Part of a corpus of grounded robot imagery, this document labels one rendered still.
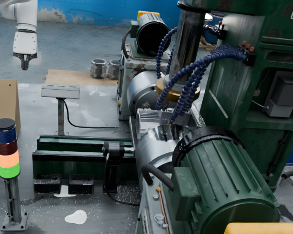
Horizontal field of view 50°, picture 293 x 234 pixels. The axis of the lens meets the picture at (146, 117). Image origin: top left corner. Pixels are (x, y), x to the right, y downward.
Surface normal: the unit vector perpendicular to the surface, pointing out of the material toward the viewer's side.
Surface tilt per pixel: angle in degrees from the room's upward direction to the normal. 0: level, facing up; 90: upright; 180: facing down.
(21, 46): 60
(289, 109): 90
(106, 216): 0
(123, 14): 90
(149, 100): 90
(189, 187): 0
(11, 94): 44
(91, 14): 90
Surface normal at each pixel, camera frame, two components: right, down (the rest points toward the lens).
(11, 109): 0.24, -0.25
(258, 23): -0.98, -0.06
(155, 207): 0.13, -0.86
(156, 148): -0.47, -0.73
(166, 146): -0.22, -0.82
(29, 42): 0.17, 0.04
